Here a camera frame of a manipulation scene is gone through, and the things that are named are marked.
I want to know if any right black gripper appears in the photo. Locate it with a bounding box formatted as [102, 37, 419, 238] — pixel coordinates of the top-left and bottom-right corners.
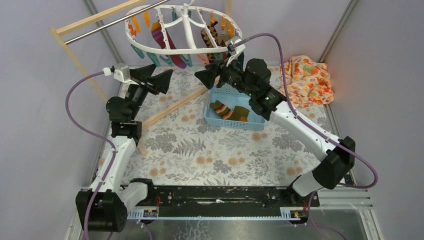
[194, 53, 256, 98]

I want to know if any olive orange sock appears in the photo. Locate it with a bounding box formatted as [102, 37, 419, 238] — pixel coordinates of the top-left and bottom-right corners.
[209, 100, 250, 122]

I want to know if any white plastic clip hanger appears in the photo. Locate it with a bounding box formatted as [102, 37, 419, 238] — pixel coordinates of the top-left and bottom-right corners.
[124, 0, 243, 56]

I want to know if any dark teal sock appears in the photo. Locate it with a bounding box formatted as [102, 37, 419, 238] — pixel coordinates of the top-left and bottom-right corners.
[234, 52, 245, 70]

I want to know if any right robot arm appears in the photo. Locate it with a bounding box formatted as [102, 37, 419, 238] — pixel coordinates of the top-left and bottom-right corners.
[194, 58, 355, 206]

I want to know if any light blue plastic basket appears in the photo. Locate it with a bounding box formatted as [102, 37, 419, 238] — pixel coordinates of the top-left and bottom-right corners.
[203, 84, 267, 131]

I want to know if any maroon purple striped sock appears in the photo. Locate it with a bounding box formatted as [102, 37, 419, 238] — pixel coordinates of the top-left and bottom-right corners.
[151, 21, 187, 69]

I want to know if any argyle brown sock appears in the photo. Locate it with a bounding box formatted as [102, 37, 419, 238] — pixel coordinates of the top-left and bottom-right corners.
[201, 19, 218, 48]

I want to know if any floral table mat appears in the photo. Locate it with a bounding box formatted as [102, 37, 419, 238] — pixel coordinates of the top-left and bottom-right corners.
[94, 65, 347, 187]

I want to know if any metal rack rod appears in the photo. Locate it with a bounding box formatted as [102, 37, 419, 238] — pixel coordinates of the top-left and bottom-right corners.
[56, 0, 169, 45]

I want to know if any orange floral cloth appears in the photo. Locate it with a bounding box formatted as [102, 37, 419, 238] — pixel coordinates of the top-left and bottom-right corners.
[279, 55, 335, 108]

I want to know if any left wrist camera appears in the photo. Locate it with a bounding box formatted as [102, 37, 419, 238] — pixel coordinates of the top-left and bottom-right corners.
[102, 63, 133, 84]

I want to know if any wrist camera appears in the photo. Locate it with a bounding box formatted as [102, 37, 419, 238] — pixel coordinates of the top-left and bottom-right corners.
[225, 36, 246, 67]
[102, 63, 133, 84]

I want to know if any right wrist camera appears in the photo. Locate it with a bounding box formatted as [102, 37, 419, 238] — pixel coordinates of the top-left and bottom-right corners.
[225, 36, 246, 67]

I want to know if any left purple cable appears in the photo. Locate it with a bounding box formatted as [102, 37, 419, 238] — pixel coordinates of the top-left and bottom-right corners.
[64, 71, 117, 240]

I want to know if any purple cable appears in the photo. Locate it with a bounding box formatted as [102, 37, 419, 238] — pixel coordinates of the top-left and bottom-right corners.
[231, 33, 379, 240]
[64, 71, 117, 240]

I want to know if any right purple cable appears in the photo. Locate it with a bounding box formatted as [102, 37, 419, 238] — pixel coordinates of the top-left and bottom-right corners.
[231, 33, 379, 240]

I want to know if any wooden drying rack frame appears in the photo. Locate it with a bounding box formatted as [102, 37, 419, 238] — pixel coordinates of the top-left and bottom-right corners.
[48, 0, 239, 157]

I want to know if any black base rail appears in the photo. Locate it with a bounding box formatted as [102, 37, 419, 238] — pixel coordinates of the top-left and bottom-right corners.
[122, 185, 319, 220]

